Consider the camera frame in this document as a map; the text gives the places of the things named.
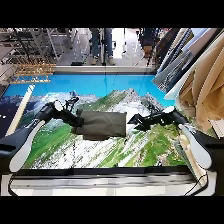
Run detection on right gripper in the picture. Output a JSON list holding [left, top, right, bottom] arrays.
[[127, 113, 162, 132]]

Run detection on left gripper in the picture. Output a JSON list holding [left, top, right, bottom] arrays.
[[65, 111, 85, 128]]

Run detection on grey garment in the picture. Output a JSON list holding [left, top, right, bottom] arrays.
[[71, 110, 129, 141]]

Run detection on heap of clothes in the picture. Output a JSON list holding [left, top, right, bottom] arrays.
[[151, 27, 224, 102]]

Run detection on beige garment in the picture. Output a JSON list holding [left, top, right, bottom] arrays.
[[177, 39, 224, 135]]

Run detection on person's legs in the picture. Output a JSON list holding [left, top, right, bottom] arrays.
[[88, 27, 116, 66]]

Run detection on silver frame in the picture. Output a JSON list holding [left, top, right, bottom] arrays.
[[0, 173, 218, 197]]

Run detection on black cable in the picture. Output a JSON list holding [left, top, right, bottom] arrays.
[[191, 171, 210, 197], [7, 172, 18, 197]]

